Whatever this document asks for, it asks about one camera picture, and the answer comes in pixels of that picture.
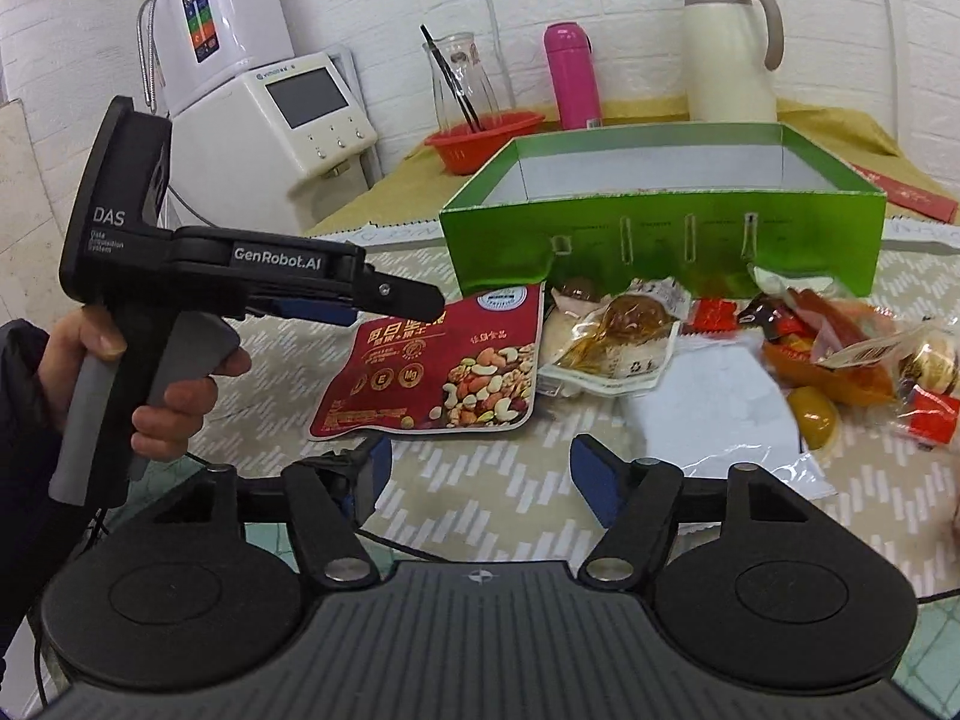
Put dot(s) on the red wrapped candy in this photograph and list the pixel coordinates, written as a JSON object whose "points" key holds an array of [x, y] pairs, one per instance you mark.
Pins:
{"points": [[930, 416]]}

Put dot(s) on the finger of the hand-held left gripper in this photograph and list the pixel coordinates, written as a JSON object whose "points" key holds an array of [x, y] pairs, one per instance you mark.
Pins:
{"points": [[315, 310], [405, 296]]}

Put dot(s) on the white foil packet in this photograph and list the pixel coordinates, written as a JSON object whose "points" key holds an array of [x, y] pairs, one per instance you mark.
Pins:
{"points": [[712, 405]]}

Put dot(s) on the pink thermos bottle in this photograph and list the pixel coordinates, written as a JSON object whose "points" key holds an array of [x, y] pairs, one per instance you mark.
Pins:
{"points": [[571, 75]]}

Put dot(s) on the gold foil chocolate ball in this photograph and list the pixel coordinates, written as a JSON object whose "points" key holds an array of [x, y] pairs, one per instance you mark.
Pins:
{"points": [[934, 364]]}

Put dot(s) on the person's left forearm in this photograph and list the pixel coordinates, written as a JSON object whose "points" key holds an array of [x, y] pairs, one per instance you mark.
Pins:
{"points": [[19, 465]]}

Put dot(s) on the white appliance with screen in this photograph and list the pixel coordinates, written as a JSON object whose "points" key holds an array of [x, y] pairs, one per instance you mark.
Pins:
{"points": [[277, 135]]}

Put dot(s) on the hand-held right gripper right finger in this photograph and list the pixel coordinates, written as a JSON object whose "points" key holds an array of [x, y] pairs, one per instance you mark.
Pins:
{"points": [[592, 474]]}

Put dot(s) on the dark wrapped candy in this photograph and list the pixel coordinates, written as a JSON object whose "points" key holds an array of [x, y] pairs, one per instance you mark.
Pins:
{"points": [[763, 316]]}

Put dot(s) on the cream thermal jug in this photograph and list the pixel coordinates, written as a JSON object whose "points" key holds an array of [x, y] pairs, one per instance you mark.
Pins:
{"points": [[724, 52]]}

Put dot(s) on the clear glass carafe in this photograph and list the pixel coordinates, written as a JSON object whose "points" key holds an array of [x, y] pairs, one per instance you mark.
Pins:
{"points": [[480, 75]]}

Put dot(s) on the black straw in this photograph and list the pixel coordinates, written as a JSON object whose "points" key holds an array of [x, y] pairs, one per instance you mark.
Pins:
{"points": [[450, 79]]}

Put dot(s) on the small red candy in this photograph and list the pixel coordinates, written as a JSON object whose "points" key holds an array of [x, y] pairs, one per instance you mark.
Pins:
{"points": [[712, 315]]}

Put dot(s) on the yellow-green cloth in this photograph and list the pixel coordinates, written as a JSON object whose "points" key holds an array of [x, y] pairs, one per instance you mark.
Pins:
{"points": [[420, 199]]}

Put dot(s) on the clear packet of brown meat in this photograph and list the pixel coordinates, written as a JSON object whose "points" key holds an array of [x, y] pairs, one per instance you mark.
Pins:
{"points": [[622, 345]]}

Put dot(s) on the orange snack packet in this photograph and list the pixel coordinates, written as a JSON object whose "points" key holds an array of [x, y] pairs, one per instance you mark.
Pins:
{"points": [[832, 382]]}

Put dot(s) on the red plastic basket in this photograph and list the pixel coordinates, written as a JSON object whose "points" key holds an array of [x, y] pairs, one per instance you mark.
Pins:
{"points": [[484, 144]]}

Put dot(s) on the person's left hand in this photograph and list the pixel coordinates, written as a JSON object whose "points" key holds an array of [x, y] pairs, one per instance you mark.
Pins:
{"points": [[176, 401]]}

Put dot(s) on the green cardboard box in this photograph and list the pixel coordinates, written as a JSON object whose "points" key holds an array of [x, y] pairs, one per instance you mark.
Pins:
{"points": [[660, 240]]}

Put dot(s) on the red mixed nut packet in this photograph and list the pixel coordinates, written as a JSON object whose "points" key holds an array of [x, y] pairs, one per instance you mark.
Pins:
{"points": [[420, 375]]}

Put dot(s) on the white water purifier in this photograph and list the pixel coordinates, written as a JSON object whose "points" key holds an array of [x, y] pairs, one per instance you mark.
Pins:
{"points": [[217, 30]]}

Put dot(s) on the yellow jelly cup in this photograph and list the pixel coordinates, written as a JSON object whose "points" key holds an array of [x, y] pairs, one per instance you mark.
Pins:
{"points": [[811, 414]]}

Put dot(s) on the red envelope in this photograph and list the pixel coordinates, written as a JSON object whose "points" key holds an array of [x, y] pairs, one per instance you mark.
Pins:
{"points": [[911, 195]]}

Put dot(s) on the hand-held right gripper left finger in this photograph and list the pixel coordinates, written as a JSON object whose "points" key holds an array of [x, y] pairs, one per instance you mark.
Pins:
{"points": [[375, 474]]}

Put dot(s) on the patterned beige tablecloth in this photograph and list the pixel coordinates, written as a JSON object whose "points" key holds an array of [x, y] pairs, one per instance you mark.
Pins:
{"points": [[495, 480]]}

